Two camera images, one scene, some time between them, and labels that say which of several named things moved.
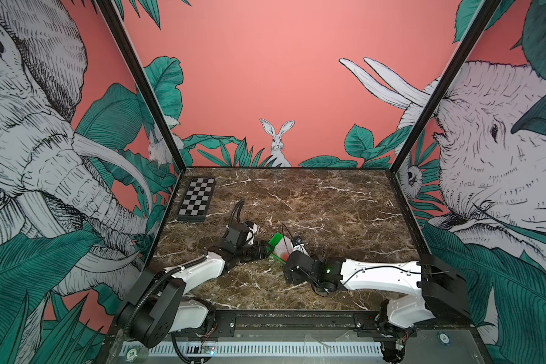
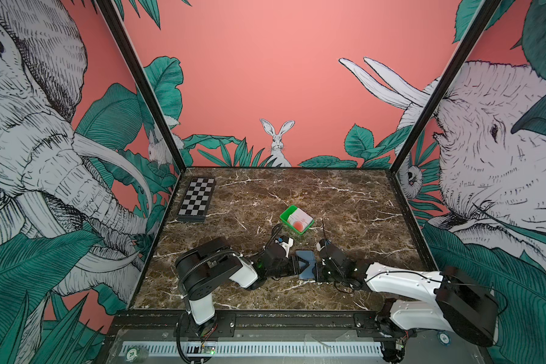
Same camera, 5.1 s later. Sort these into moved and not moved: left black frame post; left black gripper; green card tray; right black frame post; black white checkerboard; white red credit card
Moved: white red credit card; green card tray; left black gripper
Not moved: right black frame post; black white checkerboard; left black frame post
